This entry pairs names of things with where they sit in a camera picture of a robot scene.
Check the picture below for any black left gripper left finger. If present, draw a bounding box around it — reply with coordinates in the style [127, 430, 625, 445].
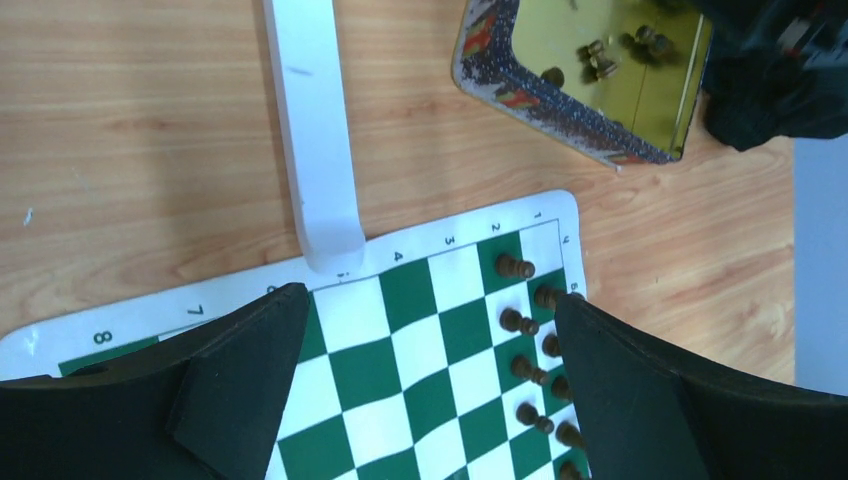
[1, 283, 310, 479]

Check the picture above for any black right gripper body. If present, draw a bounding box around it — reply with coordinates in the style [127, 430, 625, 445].
[692, 0, 847, 72]

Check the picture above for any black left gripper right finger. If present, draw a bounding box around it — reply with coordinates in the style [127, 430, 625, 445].
[555, 293, 847, 479]

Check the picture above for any dark brown chess piece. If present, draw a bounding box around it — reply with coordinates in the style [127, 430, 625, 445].
[555, 421, 586, 450]
[558, 461, 583, 480]
[550, 375, 573, 402]
[541, 333, 562, 358]

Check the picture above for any dark brown chess pawn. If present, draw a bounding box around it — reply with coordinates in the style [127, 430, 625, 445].
[499, 308, 539, 336]
[510, 355, 549, 386]
[516, 402, 554, 435]
[495, 253, 536, 279]

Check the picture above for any dark brown chess knight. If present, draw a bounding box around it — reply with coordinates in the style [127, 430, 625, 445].
[533, 284, 567, 311]

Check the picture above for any green white chess board mat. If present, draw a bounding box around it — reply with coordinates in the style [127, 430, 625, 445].
[1, 190, 590, 479]

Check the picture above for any black cloth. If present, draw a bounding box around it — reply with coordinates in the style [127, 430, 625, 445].
[703, 52, 847, 152]

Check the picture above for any decorated gold tin box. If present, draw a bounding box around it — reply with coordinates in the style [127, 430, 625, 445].
[452, 1, 713, 168]

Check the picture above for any white stand base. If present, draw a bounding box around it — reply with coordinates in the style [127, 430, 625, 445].
[263, 0, 366, 278]

